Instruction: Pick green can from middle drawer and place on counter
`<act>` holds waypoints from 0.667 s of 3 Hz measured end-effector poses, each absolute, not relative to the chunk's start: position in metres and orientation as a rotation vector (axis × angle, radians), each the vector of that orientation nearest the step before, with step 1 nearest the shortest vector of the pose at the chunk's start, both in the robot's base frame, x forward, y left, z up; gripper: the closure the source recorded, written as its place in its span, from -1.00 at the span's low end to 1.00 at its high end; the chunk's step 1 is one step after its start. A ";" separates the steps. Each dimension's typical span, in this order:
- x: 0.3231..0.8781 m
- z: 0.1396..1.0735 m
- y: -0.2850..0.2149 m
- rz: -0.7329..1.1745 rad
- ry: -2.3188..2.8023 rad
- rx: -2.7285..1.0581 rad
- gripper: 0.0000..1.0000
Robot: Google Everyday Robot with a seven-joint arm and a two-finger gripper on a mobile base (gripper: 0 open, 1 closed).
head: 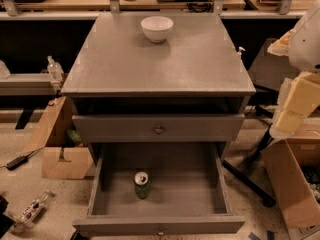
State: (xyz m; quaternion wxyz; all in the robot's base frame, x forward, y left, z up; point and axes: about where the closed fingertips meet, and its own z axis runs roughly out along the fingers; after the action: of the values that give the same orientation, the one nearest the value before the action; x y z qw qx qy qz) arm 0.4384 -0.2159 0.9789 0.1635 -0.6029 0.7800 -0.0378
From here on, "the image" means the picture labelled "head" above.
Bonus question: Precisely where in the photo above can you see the green soda can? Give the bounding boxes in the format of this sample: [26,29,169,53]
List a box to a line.
[133,171,151,199]

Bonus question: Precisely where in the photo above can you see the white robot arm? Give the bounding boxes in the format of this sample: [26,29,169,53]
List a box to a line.
[267,0,320,140]

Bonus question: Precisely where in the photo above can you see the closed grey middle drawer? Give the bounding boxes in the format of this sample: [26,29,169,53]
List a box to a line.
[72,114,244,143]

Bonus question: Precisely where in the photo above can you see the open grey bottom drawer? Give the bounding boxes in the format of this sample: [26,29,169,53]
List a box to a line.
[73,143,245,237]

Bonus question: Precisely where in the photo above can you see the grey wooden cabinet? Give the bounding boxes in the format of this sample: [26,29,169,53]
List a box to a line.
[60,11,257,240]

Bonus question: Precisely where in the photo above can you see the white ceramic bowl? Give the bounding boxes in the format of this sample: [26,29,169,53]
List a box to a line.
[141,16,174,43]

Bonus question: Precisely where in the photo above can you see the green chip bag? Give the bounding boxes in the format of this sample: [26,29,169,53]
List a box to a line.
[67,130,83,146]

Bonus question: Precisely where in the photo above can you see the small white pump bottle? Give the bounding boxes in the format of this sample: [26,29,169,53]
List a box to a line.
[237,46,246,59]

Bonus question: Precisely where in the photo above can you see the cardboard box on left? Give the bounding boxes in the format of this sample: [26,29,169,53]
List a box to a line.
[23,97,96,180]

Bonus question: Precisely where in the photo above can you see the cardboard box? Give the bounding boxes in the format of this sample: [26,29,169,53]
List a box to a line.
[23,97,96,180]
[261,124,320,228]

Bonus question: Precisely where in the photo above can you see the clear plastic bottle on shelf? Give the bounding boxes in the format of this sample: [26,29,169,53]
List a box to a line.
[47,56,64,81]

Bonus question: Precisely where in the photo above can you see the cardboard box on right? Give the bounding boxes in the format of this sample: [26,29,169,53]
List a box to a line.
[261,124,320,228]

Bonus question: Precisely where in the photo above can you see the black power adapter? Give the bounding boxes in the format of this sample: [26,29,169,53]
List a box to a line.
[6,156,28,171]

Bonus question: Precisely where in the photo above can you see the clear plastic bottle on floor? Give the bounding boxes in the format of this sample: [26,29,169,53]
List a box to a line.
[9,190,54,234]

